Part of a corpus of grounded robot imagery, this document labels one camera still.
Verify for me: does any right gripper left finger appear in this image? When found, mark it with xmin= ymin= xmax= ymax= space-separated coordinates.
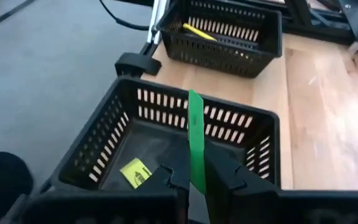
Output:
xmin=134 ymin=140 xmax=192 ymax=224

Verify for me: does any yellow highlighter pen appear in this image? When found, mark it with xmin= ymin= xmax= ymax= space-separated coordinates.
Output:
xmin=182 ymin=22 xmax=218 ymax=42

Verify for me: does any yellow eraser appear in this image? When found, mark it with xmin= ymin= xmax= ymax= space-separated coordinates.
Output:
xmin=119 ymin=157 xmax=153 ymax=190

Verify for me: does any black slotted plastic bin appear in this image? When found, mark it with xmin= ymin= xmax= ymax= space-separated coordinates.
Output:
xmin=156 ymin=0 xmax=283 ymax=78
xmin=40 ymin=76 xmax=282 ymax=200

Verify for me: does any silver frame bracket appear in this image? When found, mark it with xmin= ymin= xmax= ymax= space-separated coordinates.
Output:
xmin=147 ymin=0 xmax=170 ymax=45

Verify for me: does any black aluminium table frame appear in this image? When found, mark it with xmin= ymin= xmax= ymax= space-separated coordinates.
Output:
xmin=283 ymin=0 xmax=358 ymax=47

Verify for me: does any thin black cable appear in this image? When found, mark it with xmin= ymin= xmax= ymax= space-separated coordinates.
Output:
xmin=99 ymin=0 xmax=151 ymax=32

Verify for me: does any black pen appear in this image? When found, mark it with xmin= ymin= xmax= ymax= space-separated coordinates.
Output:
xmin=197 ymin=30 xmax=260 ymax=50

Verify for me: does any black rounded object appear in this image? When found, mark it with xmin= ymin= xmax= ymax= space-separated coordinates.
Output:
xmin=0 ymin=150 xmax=34 ymax=224

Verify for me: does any black table clamp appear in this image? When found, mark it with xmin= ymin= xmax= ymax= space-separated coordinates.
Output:
xmin=114 ymin=52 xmax=163 ymax=78

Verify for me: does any green eraser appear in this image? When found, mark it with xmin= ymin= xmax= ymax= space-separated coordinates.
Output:
xmin=187 ymin=89 xmax=208 ymax=195

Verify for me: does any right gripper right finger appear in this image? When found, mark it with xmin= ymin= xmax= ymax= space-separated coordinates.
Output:
xmin=203 ymin=139 xmax=280 ymax=224

